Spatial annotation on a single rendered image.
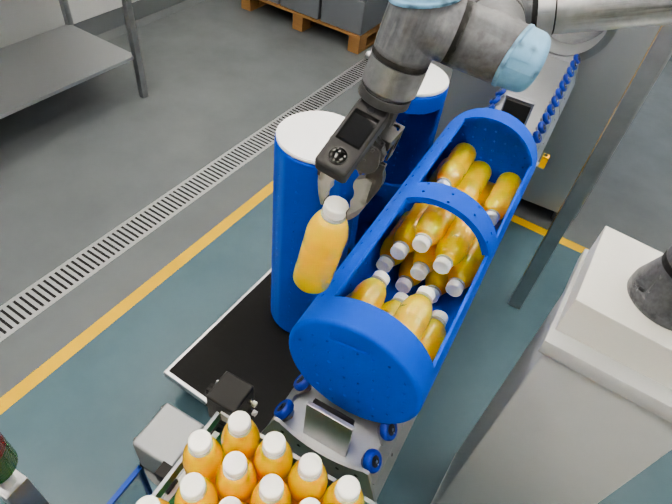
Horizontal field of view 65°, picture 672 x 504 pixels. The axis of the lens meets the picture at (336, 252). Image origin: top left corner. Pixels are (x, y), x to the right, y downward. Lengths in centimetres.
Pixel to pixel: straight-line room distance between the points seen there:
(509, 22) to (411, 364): 55
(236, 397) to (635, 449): 82
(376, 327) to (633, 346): 49
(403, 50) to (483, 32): 9
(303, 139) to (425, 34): 102
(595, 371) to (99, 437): 173
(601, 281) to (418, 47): 66
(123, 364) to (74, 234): 83
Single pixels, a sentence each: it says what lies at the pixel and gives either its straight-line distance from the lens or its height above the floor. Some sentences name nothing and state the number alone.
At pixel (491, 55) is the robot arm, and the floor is 171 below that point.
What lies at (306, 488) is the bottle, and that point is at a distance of 97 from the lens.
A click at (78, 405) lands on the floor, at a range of 233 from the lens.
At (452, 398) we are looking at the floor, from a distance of 235.
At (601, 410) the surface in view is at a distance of 125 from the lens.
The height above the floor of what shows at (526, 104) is 108.
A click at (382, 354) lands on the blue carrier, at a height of 121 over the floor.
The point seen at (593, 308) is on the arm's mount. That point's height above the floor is 124.
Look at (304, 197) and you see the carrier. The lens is 164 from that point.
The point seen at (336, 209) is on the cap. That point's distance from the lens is 80.
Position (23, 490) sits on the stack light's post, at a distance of 102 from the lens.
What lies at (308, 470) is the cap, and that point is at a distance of 94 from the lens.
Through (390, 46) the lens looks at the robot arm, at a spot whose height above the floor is 170.
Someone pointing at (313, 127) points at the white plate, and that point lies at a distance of 169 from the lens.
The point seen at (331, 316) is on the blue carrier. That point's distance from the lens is 94.
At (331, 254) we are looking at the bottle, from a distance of 85.
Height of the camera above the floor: 197
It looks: 46 degrees down
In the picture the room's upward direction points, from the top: 9 degrees clockwise
